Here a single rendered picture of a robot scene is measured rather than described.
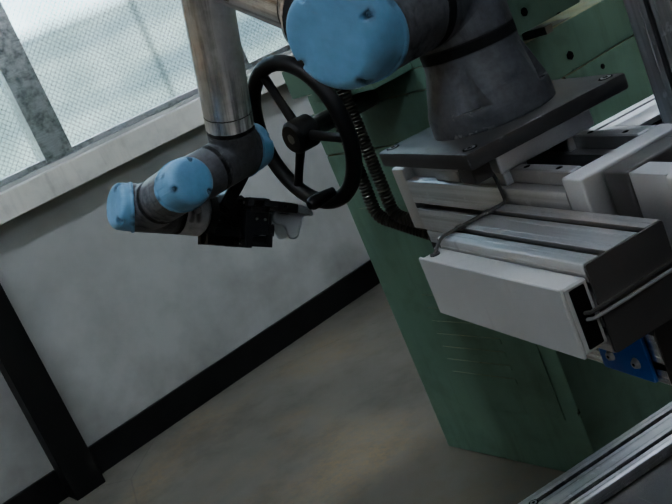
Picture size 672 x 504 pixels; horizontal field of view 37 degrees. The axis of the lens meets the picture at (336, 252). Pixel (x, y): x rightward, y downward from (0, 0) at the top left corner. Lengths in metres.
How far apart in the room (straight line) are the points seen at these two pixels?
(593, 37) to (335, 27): 0.99
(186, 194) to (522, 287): 0.66
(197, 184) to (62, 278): 1.52
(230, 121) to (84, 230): 1.51
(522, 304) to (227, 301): 2.29
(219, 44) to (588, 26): 0.77
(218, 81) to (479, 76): 0.48
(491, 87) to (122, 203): 0.64
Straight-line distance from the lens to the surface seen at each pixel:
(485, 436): 2.14
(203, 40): 1.46
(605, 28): 1.98
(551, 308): 0.89
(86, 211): 2.97
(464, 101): 1.14
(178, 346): 3.09
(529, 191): 1.07
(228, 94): 1.49
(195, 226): 1.59
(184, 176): 1.44
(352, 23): 1.01
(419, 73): 1.73
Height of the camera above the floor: 1.05
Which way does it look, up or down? 15 degrees down
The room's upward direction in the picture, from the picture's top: 23 degrees counter-clockwise
